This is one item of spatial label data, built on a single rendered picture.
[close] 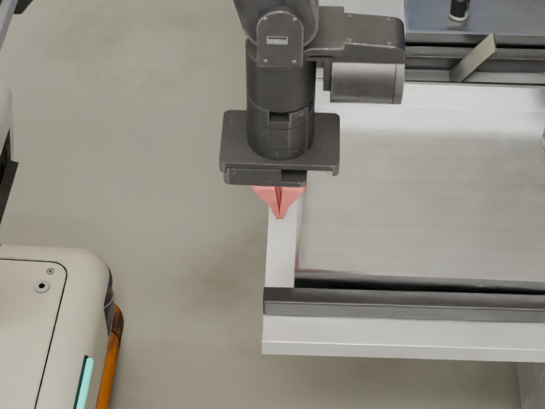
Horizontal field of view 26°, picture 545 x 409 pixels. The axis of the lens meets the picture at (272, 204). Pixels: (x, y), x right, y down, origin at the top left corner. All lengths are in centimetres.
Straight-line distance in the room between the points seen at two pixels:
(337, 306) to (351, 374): 105
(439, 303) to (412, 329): 3
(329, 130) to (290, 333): 19
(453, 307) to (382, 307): 6
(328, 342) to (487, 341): 14
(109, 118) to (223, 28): 38
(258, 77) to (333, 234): 25
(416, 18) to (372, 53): 45
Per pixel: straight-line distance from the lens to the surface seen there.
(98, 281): 191
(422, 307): 106
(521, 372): 200
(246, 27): 89
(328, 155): 100
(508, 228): 116
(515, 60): 131
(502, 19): 139
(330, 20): 94
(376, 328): 107
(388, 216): 115
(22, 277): 191
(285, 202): 104
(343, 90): 94
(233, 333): 215
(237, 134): 102
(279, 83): 93
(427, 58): 130
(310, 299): 106
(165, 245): 229
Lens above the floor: 174
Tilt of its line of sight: 48 degrees down
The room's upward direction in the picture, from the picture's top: straight up
